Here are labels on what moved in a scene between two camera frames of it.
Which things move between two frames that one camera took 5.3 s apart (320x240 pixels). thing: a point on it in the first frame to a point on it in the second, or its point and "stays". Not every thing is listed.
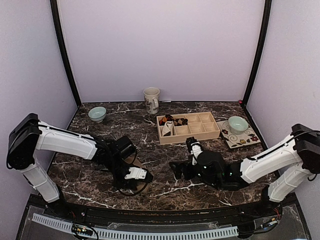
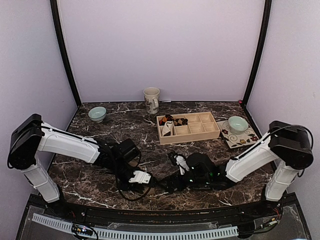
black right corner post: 266,18 stays
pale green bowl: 237,124 stays
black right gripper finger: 189,140 to 171,156
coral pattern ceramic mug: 151,96 stays
